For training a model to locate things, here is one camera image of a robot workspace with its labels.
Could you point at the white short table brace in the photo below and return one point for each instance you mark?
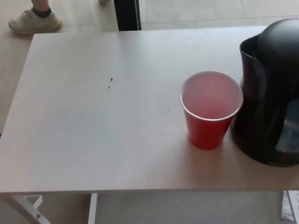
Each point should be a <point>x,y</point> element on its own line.
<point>36,201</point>

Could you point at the black vertical pillar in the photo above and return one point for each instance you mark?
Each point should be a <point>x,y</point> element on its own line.
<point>126,8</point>

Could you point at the black electric kettle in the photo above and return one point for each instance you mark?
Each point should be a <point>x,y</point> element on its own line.
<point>274,65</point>

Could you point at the red plastic cup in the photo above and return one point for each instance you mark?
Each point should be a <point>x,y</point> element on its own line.
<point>207,135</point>

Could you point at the bare person leg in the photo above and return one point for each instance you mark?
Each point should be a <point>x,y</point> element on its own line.
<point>39,1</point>

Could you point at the white slanted table leg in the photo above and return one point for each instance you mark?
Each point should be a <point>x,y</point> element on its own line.
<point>35,221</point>

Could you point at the white straight table leg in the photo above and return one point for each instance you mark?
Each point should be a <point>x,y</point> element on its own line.
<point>91,221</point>

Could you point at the white sneaker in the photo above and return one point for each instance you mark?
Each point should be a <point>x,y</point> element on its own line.
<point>34,21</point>

